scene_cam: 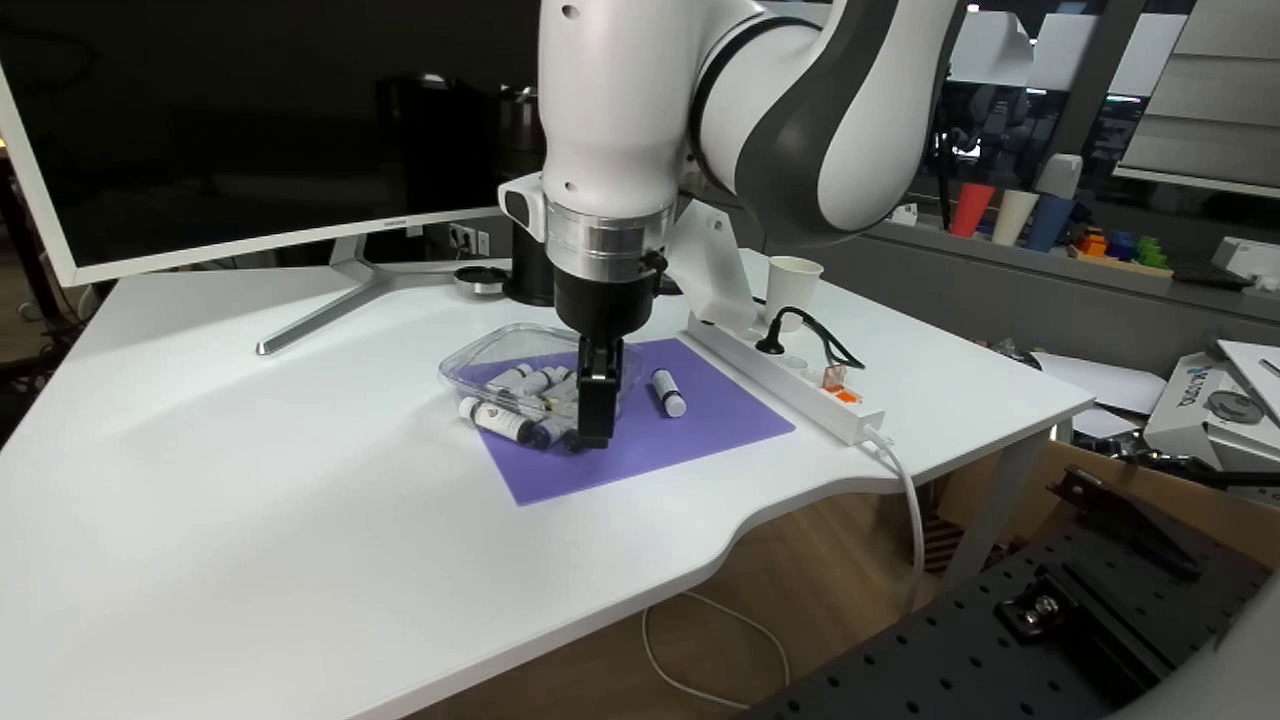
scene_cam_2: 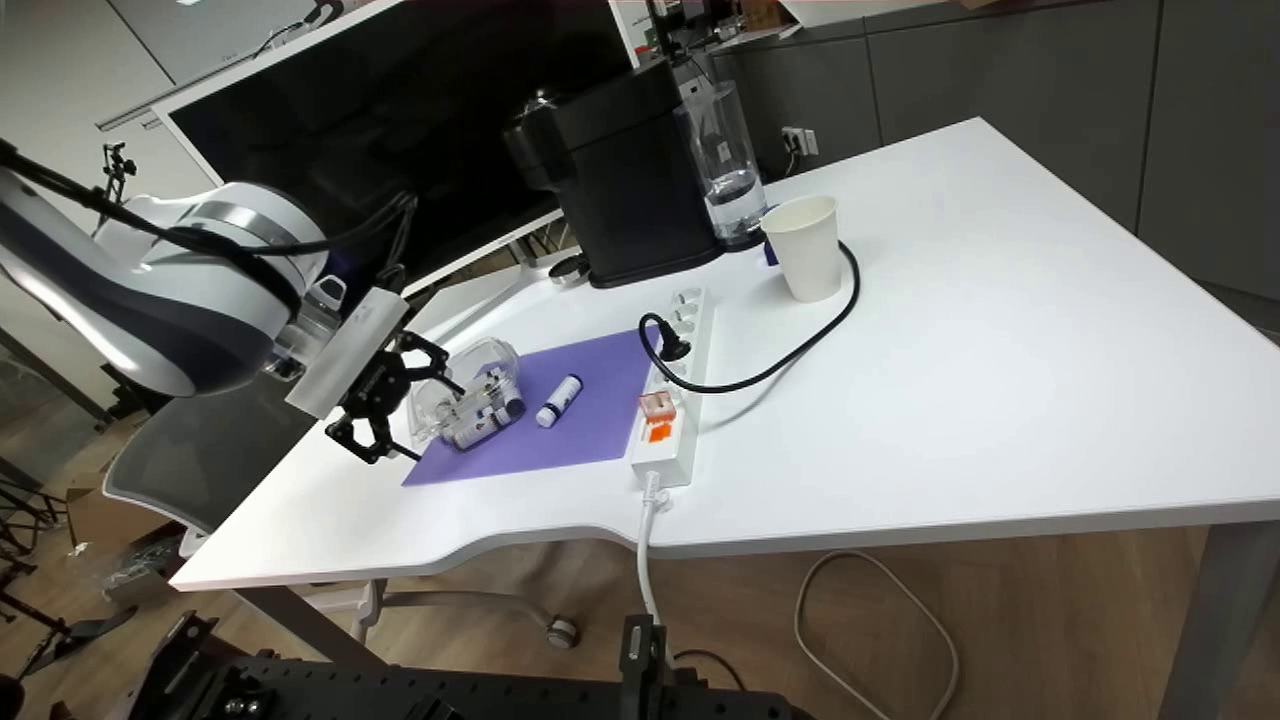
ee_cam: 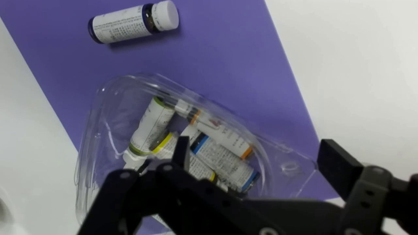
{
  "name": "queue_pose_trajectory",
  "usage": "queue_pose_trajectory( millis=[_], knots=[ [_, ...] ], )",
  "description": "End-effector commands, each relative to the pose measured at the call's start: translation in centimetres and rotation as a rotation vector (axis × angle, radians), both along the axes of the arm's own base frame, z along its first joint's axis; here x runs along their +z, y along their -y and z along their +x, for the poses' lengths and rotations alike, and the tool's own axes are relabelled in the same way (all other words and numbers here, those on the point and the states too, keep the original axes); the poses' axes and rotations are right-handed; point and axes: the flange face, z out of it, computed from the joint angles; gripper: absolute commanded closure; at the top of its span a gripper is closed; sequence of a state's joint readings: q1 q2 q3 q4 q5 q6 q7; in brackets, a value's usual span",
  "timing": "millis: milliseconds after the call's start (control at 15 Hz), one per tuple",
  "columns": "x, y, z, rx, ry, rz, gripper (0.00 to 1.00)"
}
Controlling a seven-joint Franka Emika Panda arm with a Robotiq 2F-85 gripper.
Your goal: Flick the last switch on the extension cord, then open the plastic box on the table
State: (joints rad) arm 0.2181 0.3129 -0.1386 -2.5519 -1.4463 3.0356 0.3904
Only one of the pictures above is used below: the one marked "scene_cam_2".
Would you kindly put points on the grey table leg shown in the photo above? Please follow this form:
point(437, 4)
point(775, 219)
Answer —
point(1221, 627)

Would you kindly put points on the grey cabinet row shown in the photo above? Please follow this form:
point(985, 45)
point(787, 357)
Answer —
point(1064, 80)

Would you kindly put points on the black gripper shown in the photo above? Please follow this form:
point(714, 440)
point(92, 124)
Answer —
point(379, 388)

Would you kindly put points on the small white vial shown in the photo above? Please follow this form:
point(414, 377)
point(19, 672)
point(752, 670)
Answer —
point(562, 402)

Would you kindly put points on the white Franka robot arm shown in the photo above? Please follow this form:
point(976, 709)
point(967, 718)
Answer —
point(161, 305)

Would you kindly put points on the black camera rig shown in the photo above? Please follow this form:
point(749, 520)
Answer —
point(402, 695)

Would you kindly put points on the large black monitor white frame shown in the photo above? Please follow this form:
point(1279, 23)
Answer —
point(402, 107)

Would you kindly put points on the white paper cup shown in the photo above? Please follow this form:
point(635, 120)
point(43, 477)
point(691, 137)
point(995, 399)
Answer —
point(804, 254)

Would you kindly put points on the purple paper sheet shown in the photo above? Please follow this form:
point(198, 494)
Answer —
point(601, 402)

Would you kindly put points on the white power strip orange switch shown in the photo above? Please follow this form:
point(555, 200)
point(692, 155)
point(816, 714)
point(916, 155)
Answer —
point(674, 440)

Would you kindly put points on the black coffee machine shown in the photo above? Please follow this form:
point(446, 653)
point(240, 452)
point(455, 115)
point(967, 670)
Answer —
point(626, 174)

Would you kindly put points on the clear plastic clamshell box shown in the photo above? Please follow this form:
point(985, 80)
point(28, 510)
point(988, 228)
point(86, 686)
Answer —
point(487, 366)

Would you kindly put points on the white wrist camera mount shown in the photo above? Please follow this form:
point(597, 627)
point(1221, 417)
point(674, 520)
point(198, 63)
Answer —
point(341, 355)

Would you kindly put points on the black tripod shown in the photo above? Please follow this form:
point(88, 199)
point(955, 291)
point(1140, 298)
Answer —
point(123, 160)

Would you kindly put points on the clear water tank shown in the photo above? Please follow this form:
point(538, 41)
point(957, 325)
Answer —
point(725, 160)

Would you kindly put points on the white wall outlet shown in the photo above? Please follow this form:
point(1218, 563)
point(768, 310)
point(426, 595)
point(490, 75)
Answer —
point(800, 141)

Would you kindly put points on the grey mesh office chair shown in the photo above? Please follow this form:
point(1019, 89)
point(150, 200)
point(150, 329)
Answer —
point(203, 461)

